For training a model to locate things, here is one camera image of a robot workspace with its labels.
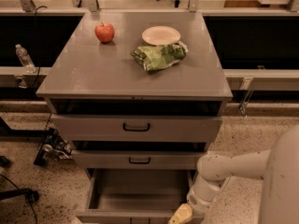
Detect grey bottom drawer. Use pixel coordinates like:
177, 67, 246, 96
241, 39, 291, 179
76, 169, 194, 224

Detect grey drawer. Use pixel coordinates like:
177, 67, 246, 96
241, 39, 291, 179
52, 99, 221, 143
72, 141, 206, 170
76, 169, 194, 224

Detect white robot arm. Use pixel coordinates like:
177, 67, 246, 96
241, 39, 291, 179
167, 125, 299, 224

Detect grey middle drawer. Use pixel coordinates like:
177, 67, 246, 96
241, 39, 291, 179
72, 141, 206, 170

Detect grey drawer cabinet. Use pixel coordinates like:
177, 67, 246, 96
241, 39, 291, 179
36, 10, 234, 185

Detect grey top drawer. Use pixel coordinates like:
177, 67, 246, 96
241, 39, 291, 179
52, 99, 221, 143

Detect metal clamp hook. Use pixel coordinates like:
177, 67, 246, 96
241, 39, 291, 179
239, 77, 253, 118

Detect black device on floor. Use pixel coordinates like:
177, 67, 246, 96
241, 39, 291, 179
34, 128, 72, 166

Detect black chair leg caster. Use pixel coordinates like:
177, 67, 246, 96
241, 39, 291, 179
0, 174, 40, 224

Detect green chip bag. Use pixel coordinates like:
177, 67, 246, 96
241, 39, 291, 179
131, 43, 188, 72

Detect white plate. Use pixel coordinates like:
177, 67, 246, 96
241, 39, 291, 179
142, 26, 180, 46

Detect red apple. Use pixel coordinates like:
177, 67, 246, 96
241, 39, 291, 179
94, 22, 115, 43

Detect clear plastic water bottle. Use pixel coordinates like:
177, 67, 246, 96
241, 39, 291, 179
15, 44, 36, 74

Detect black cable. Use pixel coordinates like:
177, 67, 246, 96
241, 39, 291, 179
29, 5, 49, 89

